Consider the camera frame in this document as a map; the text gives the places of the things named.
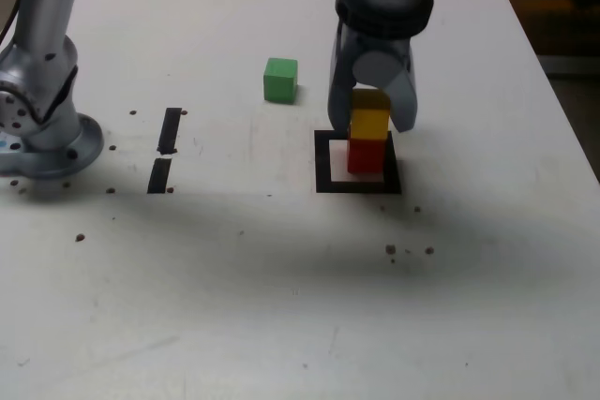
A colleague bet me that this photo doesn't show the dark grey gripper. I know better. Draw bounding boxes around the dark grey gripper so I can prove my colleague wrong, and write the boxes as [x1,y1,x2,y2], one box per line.
[326,20,419,134]

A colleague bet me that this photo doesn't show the yellow cube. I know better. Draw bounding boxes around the yellow cube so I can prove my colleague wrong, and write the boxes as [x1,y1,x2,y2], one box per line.
[349,89,393,141]

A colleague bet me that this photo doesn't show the red cube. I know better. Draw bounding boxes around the red cube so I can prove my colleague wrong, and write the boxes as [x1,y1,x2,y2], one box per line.
[346,135,386,175]

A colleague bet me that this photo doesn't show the green cube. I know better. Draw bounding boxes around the green cube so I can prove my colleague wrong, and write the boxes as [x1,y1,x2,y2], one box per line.
[262,57,300,104]

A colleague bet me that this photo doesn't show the black tape square outline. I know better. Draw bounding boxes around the black tape square outline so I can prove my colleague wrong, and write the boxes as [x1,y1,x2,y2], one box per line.
[313,129,403,195]

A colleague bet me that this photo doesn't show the black tape strip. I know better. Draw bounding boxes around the black tape strip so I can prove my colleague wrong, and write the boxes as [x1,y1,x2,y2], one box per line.
[146,107,183,195]

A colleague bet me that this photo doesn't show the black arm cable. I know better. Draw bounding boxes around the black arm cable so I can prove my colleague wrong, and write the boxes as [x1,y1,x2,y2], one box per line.
[0,0,34,45]

